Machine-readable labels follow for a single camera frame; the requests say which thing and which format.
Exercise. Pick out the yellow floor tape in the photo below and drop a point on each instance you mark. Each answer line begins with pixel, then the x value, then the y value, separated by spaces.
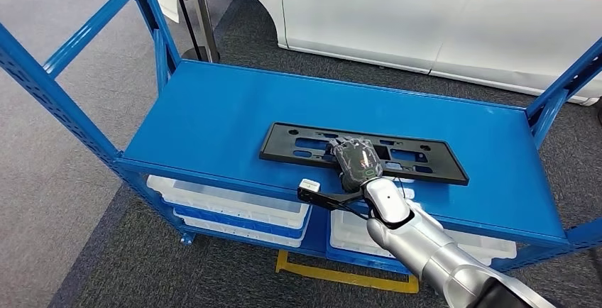
pixel 338 277

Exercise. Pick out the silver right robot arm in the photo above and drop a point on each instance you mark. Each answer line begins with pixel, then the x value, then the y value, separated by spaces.
pixel 423 244

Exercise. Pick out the blue plastic storage bin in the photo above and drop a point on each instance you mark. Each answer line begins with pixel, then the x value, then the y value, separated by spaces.
pixel 235 224
pixel 367 262

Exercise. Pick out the black plastic plate bracket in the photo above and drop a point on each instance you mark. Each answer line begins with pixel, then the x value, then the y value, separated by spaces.
pixel 277 151

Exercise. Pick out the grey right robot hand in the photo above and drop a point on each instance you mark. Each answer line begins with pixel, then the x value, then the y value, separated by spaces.
pixel 359 165

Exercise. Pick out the white car with red stripe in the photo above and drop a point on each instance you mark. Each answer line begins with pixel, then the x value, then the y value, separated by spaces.
pixel 376 23

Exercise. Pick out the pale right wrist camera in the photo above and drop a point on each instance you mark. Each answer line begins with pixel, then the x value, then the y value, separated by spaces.
pixel 309 186

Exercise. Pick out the grey metal pole stand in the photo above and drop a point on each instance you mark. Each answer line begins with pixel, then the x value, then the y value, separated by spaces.
pixel 202 9

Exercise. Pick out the blue metal shelf rack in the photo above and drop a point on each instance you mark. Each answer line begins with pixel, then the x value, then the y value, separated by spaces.
pixel 211 108

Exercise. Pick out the thin black pole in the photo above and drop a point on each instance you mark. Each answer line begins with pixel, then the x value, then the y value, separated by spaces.
pixel 183 9

